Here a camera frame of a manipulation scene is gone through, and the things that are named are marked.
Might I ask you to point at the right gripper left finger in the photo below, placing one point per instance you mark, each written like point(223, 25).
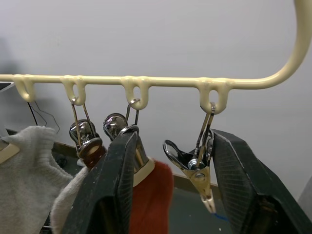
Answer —
point(107, 190)

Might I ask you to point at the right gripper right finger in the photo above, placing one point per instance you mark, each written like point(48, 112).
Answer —
point(248, 185)

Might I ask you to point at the light gray sock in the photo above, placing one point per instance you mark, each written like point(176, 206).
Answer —
point(65, 200)
point(24, 182)

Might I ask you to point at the red sock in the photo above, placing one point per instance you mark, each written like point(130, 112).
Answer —
point(151, 207)

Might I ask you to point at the chrome metal clip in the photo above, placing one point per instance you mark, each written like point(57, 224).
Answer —
point(197, 175)
point(84, 132)
point(114, 124)

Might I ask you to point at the white desk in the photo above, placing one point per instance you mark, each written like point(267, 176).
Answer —
point(6, 86)

